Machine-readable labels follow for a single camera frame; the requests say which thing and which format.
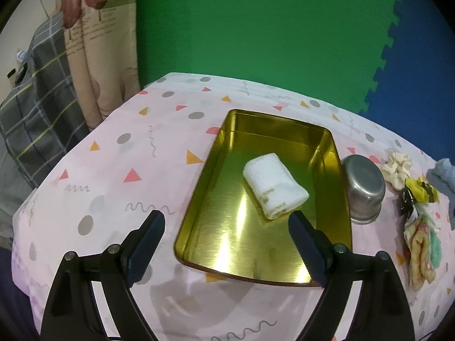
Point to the blue foam mat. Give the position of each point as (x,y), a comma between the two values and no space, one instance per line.
(426,78)

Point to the beige printed curtain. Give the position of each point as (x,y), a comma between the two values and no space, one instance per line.
(106,60)

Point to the cream scrunchie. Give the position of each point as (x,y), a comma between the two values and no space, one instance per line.
(396,168)

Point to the small white bottle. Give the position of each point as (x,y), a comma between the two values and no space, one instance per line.
(21,55)

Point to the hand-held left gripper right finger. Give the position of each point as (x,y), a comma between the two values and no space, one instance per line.
(305,248)

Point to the green foam mat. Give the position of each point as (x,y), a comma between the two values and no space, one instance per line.
(266,25)

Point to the white towel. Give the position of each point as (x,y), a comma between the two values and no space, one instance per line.
(273,181)

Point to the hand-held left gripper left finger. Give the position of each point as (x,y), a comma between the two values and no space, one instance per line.
(145,252)

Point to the small black device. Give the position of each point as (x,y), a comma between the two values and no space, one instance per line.
(16,74)

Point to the yellow checked pastel towel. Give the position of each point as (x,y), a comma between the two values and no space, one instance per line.
(423,252)

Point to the dark blue cloth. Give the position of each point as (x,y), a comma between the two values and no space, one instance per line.
(16,291)

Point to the gold metal tin tray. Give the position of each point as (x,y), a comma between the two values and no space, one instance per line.
(231,220)

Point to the grey plaid blanket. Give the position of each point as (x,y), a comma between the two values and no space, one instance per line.
(39,96)

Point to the pink patterned tablecloth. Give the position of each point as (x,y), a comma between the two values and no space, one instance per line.
(124,142)

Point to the stainless steel bowl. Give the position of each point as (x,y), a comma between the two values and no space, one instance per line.
(362,181)

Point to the grey bed sheet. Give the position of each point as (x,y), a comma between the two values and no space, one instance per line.
(12,191)

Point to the light blue fluffy cloth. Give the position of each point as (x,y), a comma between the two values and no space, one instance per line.
(444,177)

